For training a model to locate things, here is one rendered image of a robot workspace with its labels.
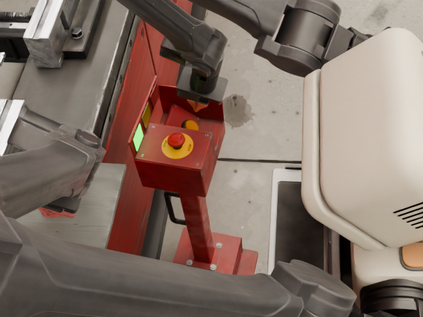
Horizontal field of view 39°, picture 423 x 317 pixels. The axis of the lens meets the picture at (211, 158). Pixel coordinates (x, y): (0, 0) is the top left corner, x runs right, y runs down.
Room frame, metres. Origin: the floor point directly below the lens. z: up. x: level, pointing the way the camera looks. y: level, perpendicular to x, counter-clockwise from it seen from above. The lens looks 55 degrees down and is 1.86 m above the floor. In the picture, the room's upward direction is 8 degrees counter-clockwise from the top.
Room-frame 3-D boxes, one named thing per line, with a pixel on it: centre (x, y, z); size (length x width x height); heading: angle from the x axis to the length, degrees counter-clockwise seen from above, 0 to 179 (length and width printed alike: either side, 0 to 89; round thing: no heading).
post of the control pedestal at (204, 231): (0.85, 0.06, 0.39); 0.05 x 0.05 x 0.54; 69
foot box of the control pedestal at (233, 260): (0.84, 0.04, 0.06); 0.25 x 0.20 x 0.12; 69
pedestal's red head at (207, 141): (0.85, 0.06, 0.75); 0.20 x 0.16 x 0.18; 159
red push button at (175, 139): (0.81, 0.07, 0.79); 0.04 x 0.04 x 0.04
